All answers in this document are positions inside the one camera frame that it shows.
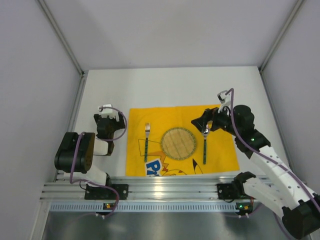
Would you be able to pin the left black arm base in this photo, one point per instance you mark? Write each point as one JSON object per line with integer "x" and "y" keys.
{"x": 100, "y": 193}

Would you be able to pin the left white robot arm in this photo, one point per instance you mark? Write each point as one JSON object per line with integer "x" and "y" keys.
{"x": 76, "y": 151}

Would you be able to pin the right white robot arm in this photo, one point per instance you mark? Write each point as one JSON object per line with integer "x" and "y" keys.
{"x": 292, "y": 201}

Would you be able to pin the green handled fork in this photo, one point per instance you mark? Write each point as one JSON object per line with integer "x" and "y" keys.
{"x": 147, "y": 134}

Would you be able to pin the green handled spoon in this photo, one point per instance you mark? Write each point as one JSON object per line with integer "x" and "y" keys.
{"x": 205, "y": 134}

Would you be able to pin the right aluminium frame post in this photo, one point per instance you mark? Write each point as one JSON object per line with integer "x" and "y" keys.
{"x": 289, "y": 20}

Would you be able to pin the yellow cartoon print cloth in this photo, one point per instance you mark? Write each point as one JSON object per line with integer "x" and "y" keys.
{"x": 221, "y": 152}

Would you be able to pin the aluminium front rail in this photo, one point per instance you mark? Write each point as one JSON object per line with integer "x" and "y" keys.
{"x": 196, "y": 188}

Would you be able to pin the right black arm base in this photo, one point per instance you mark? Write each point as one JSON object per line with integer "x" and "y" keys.
{"x": 230, "y": 192}

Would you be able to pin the round woven bamboo plate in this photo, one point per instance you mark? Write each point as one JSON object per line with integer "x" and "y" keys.
{"x": 178, "y": 143}

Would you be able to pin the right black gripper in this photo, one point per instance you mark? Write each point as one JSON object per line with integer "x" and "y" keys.
{"x": 210, "y": 117}

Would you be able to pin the aluminium frame post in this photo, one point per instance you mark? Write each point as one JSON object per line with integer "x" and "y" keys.
{"x": 61, "y": 37}
{"x": 289, "y": 20}

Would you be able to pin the perforated metal cable duct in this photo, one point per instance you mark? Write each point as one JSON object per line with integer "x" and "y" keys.
{"x": 134, "y": 207}

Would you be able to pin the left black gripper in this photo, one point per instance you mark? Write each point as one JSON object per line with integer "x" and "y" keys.
{"x": 107, "y": 122}

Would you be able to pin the left aluminium frame post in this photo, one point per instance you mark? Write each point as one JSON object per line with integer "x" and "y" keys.
{"x": 61, "y": 37}

